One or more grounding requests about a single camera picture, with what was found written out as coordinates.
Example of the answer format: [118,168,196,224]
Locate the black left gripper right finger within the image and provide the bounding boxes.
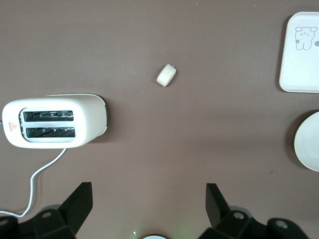
[199,183,310,239]

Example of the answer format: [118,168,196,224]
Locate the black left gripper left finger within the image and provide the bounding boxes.
[0,182,94,239]

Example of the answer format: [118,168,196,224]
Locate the round white plate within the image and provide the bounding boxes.
[293,111,319,172]

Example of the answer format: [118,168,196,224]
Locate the white steamed bun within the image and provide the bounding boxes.
[156,63,177,88]

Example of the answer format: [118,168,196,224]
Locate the cream tray with bear print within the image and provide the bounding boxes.
[278,11,319,94]

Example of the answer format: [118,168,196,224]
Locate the white two-slot toaster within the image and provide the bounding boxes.
[0,94,109,149]

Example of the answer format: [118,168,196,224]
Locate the white toaster power cable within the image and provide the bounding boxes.
[0,148,68,218]

